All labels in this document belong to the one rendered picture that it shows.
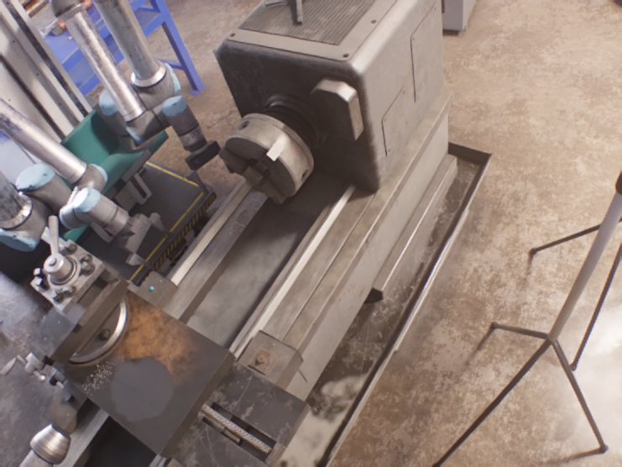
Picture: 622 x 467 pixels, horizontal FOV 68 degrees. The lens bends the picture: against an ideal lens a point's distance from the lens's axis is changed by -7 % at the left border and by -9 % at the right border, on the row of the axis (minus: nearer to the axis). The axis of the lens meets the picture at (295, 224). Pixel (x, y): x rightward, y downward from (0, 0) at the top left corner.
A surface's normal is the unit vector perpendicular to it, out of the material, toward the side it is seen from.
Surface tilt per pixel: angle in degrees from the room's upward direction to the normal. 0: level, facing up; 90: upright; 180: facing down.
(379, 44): 45
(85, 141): 90
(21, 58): 90
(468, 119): 0
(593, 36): 0
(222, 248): 0
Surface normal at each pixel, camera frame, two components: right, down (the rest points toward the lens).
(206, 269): -0.23, -0.56
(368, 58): 0.42, -0.17
